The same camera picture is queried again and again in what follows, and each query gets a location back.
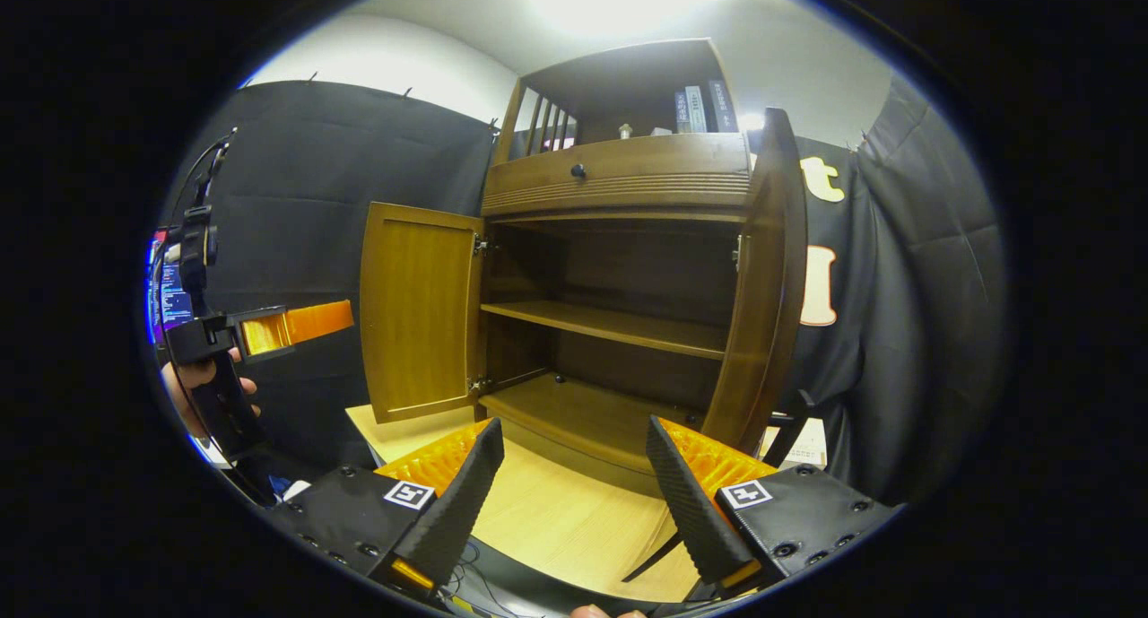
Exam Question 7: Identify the computer monitor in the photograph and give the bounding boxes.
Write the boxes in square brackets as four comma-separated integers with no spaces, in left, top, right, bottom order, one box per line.
[146,231,195,343]

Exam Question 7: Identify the wooden double-door shoe cabinet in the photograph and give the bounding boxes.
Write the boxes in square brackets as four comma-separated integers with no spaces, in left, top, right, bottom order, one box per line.
[477,37,756,498]

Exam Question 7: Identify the wooden cabinet door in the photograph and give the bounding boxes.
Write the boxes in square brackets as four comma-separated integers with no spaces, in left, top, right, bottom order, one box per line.
[359,201,485,424]
[700,107,813,466]

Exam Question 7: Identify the black backdrop cloth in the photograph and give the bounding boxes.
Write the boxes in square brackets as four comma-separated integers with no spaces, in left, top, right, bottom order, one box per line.
[157,66,1010,509]

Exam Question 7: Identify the thin black cables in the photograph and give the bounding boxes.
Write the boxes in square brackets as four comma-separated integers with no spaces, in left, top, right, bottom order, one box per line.
[444,542,512,614]

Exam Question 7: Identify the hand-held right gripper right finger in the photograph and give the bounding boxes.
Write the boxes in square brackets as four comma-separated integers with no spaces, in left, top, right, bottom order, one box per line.
[646,414,902,601]

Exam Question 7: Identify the wooden cabinet drawer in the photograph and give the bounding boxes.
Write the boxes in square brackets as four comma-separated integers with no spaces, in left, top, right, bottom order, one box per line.
[482,134,752,217]

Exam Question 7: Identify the black book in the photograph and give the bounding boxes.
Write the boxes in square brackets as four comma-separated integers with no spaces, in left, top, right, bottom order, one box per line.
[709,80,738,133]

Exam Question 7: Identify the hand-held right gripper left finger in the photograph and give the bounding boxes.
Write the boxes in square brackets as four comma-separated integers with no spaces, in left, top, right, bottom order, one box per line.
[269,418,505,601]

